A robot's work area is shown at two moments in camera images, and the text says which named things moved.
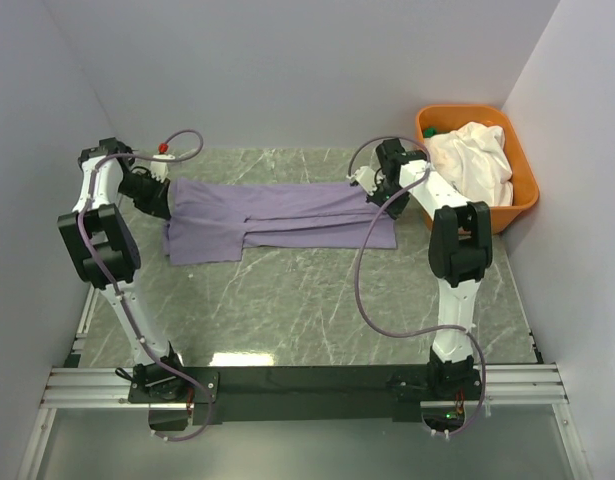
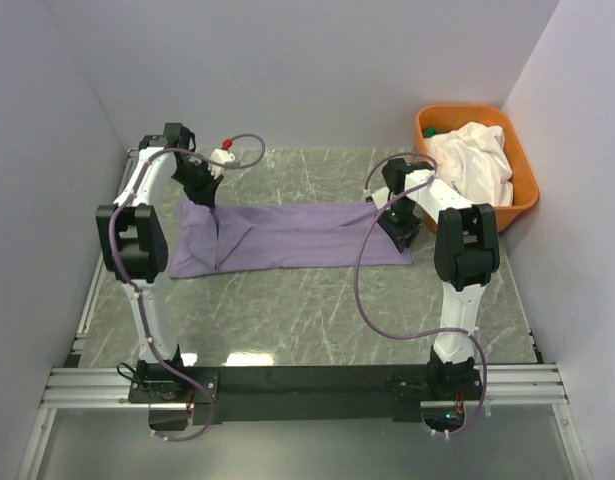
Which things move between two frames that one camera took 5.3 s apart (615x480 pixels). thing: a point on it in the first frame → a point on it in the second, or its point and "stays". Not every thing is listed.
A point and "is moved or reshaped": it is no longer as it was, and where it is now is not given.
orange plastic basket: x=444 y=118 stays
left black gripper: x=158 y=203 → x=206 y=195
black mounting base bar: x=299 y=394 stays
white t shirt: x=472 y=159 stays
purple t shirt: x=213 y=220 is moved or reshaped
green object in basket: x=429 y=131 stays
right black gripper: x=396 y=210 → x=403 y=236
